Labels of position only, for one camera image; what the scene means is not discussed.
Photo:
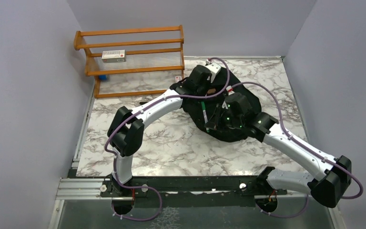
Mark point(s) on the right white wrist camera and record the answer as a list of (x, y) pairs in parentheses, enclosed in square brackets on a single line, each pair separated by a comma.
[(229, 91)]

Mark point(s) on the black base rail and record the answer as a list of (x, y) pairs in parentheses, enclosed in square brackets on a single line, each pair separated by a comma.
[(186, 192)]

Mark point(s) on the wooden shelf rack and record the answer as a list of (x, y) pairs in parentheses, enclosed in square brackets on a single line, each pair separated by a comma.
[(145, 56)]

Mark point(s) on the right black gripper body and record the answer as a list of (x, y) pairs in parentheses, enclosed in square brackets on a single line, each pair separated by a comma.
[(223, 120)]

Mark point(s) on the copper orange pen case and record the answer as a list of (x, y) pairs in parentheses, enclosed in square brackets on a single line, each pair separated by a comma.
[(211, 92)]

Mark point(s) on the green capped marker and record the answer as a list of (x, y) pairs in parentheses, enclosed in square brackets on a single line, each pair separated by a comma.
[(204, 112)]

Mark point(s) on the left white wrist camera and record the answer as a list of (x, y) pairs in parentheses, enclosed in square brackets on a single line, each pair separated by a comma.
[(214, 69)]

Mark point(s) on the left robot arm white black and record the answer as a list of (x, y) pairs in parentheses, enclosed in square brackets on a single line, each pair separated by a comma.
[(125, 133)]

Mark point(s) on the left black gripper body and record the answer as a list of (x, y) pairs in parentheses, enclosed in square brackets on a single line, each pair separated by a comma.
[(201, 90)]

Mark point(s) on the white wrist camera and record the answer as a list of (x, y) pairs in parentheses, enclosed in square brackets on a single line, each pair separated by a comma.
[(214, 69), (229, 91)]

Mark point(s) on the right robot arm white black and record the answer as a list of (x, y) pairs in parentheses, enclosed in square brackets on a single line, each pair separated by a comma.
[(326, 178)]

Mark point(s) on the black student backpack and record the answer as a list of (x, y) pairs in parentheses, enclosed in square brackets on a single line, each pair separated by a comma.
[(242, 101)]

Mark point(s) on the small red white box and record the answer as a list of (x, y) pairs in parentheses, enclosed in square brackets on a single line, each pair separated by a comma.
[(178, 79)]

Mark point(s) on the white red box on shelf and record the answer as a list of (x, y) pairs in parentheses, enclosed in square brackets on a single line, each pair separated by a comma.
[(113, 56)]

